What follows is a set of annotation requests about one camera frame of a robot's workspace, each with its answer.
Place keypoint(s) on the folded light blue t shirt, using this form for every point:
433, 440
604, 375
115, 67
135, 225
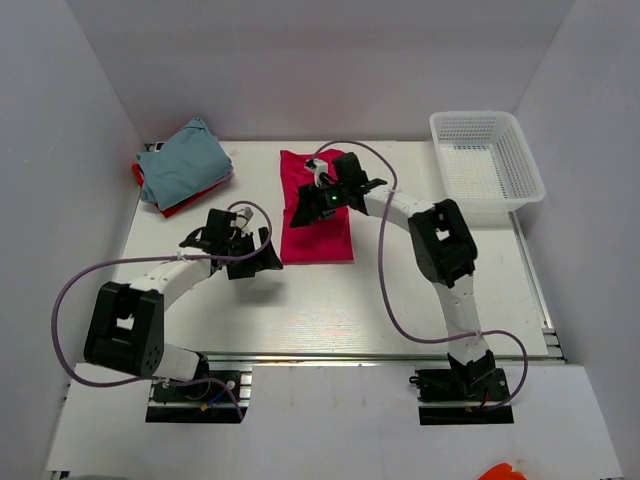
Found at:
189, 161

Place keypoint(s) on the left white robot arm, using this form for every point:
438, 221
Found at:
127, 329

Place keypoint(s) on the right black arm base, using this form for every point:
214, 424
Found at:
443, 399

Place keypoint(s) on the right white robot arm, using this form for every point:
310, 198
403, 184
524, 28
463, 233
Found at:
443, 247

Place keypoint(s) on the orange object at bottom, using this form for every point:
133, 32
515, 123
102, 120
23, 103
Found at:
502, 471

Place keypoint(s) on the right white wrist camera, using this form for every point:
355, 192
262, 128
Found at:
319, 168

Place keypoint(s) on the white perforated plastic basket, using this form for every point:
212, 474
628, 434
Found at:
485, 162

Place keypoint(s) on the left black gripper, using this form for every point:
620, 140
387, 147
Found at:
268, 259

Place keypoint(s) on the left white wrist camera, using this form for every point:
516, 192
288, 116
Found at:
243, 218

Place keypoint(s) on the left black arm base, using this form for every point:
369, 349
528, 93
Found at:
208, 403

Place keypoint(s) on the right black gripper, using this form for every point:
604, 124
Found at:
306, 213

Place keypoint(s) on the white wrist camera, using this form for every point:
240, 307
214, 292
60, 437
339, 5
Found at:
243, 218
319, 168

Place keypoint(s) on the magenta red t shirt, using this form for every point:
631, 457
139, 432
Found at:
326, 241

